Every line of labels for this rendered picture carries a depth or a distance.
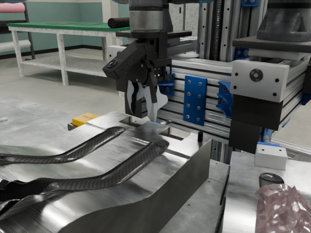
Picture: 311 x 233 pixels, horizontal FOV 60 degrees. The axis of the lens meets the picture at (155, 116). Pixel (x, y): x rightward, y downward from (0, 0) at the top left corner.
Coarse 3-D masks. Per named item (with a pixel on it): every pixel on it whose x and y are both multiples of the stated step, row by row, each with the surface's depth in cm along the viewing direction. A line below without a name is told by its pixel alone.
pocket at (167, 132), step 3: (165, 129) 56; (168, 129) 57; (171, 129) 57; (162, 132) 55; (165, 132) 56; (168, 132) 57; (165, 135) 56; (168, 135) 57; (171, 135) 57; (174, 135) 56; (177, 135) 56; (174, 138) 57; (177, 138) 56; (180, 138) 56; (183, 138) 55
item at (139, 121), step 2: (134, 120) 70; (136, 120) 70; (138, 120) 70; (140, 120) 70; (142, 120) 70; (168, 120) 75; (170, 120) 76; (134, 122) 68; (136, 122) 68; (138, 122) 68; (140, 122) 68; (142, 122) 68; (144, 122) 68; (156, 122) 72; (162, 122) 74; (164, 122) 74; (166, 122) 74; (168, 122) 75; (170, 122) 75; (164, 124) 74; (166, 124) 75
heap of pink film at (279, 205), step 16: (256, 192) 35; (272, 192) 31; (288, 192) 32; (272, 208) 29; (288, 208) 29; (304, 208) 29; (256, 224) 30; (272, 224) 28; (288, 224) 28; (304, 224) 28
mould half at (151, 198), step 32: (96, 128) 57; (128, 128) 56; (160, 128) 56; (96, 160) 46; (160, 160) 45; (192, 160) 46; (96, 192) 34; (128, 192) 37; (160, 192) 39; (192, 192) 50; (0, 224) 25; (32, 224) 25; (64, 224) 25; (96, 224) 29; (128, 224) 34; (160, 224) 41
